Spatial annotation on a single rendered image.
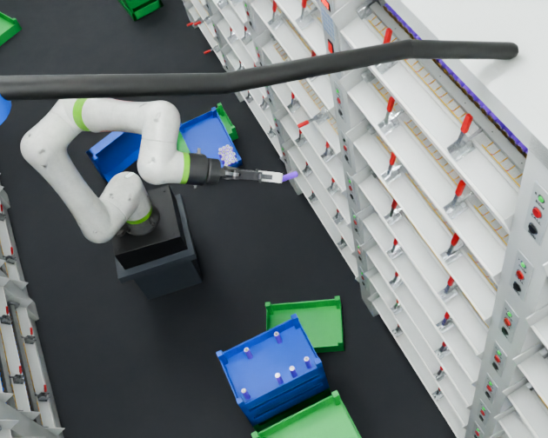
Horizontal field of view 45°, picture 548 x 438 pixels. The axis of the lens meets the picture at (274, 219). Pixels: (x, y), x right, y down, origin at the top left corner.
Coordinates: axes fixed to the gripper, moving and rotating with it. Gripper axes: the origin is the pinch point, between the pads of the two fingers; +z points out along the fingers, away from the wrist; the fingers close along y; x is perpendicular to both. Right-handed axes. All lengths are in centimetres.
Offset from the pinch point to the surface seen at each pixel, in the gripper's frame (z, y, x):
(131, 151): -20, 151, 2
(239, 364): 3, 18, 66
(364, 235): 34.0, -2.1, 15.9
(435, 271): 30, -48, 17
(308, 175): 37, 55, 1
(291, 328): 21, 17, 53
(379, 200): 23.3, -27.0, 2.1
